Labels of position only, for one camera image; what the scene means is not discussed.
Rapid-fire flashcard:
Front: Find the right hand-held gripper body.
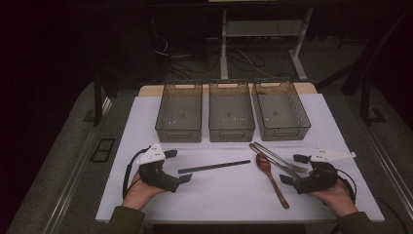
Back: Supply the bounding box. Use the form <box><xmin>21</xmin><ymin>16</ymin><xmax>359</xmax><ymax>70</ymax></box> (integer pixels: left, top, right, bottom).
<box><xmin>292</xmin><ymin>146</ymin><xmax>357</xmax><ymax>195</ymax></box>

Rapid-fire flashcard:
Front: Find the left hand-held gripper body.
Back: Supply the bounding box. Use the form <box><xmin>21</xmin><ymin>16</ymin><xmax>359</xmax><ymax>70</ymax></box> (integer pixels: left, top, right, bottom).
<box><xmin>135</xmin><ymin>143</ymin><xmax>181</xmax><ymax>193</ymax></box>

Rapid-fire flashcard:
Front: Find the black chopstick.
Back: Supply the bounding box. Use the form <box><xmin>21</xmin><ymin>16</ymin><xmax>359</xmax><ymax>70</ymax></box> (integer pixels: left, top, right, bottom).
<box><xmin>177</xmin><ymin>160</ymin><xmax>251</xmax><ymax>176</ymax></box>
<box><xmin>177</xmin><ymin>159</ymin><xmax>251</xmax><ymax>175</ymax></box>

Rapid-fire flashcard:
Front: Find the brown wooden spoon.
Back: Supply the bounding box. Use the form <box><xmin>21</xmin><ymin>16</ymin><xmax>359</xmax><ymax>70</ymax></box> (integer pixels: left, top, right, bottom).
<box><xmin>255</xmin><ymin>152</ymin><xmax>290</xmax><ymax>210</ymax></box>

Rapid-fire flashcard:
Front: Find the translucent grey storage bin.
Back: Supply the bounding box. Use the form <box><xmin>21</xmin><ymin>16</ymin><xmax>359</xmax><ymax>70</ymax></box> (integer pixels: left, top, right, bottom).
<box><xmin>155</xmin><ymin>81</ymin><xmax>204</xmax><ymax>143</ymax></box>
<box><xmin>207</xmin><ymin>81</ymin><xmax>256</xmax><ymax>143</ymax></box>
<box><xmin>251</xmin><ymin>78</ymin><xmax>312</xmax><ymax>142</ymax></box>

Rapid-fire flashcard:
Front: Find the person's left hand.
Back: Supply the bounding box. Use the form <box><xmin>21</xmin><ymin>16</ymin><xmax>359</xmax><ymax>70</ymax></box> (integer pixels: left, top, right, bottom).
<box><xmin>122</xmin><ymin>172</ymin><xmax>167</xmax><ymax>211</ymax></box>

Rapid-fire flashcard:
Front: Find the person's right hand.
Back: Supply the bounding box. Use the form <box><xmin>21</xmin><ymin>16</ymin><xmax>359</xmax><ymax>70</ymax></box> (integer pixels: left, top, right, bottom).
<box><xmin>307</xmin><ymin>179</ymin><xmax>358</xmax><ymax>217</ymax></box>

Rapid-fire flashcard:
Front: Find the white table mat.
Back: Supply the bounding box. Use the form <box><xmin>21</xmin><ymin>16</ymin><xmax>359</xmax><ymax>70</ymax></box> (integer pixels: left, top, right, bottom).
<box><xmin>95</xmin><ymin>93</ymin><xmax>385</xmax><ymax>224</ymax></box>

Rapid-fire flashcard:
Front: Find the black metal stand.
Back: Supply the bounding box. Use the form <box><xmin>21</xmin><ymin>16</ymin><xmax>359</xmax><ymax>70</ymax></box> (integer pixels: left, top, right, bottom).
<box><xmin>359</xmin><ymin>77</ymin><xmax>388</xmax><ymax>127</ymax></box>

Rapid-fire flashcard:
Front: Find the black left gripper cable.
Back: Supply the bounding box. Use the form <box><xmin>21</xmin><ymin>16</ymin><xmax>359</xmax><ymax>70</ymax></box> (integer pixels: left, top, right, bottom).
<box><xmin>122</xmin><ymin>146</ymin><xmax>152</xmax><ymax>200</ymax></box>

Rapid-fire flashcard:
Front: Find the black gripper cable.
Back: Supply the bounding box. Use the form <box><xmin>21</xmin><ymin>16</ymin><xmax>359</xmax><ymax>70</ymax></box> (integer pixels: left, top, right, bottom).
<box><xmin>337</xmin><ymin>169</ymin><xmax>358</xmax><ymax>204</ymax></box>
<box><xmin>122</xmin><ymin>146</ymin><xmax>152</xmax><ymax>200</ymax></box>

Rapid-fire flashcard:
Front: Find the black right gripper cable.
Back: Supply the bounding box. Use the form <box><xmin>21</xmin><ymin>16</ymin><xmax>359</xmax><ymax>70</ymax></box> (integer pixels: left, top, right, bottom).
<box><xmin>337</xmin><ymin>169</ymin><xmax>358</xmax><ymax>204</ymax></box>

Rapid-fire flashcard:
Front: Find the black floor frame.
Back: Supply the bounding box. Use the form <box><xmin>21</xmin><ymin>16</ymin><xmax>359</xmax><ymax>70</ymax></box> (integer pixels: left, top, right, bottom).
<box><xmin>90</xmin><ymin>137</ymin><xmax>117</xmax><ymax>164</ymax></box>

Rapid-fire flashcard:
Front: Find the metal floor rail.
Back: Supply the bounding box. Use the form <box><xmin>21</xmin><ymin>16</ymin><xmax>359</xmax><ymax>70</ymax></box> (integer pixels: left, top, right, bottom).
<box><xmin>357</xmin><ymin>106</ymin><xmax>413</xmax><ymax>211</ymax></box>
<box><xmin>42</xmin><ymin>97</ymin><xmax>113</xmax><ymax>234</ymax></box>

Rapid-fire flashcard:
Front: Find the black floor cable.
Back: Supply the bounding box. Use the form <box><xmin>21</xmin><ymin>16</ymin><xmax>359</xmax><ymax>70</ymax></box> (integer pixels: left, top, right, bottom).
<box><xmin>376</xmin><ymin>196</ymin><xmax>411</xmax><ymax>234</ymax></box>

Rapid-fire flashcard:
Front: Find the bundle of floor cables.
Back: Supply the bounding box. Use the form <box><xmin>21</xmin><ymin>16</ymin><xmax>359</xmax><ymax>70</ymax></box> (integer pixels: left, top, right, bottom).
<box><xmin>152</xmin><ymin>33</ymin><xmax>281</xmax><ymax>81</ymax></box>

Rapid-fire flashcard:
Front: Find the white metal stand frame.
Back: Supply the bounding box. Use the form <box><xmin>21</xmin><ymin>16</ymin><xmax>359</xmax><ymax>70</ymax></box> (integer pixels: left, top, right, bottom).
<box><xmin>219</xmin><ymin>8</ymin><xmax>315</xmax><ymax>82</ymax></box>

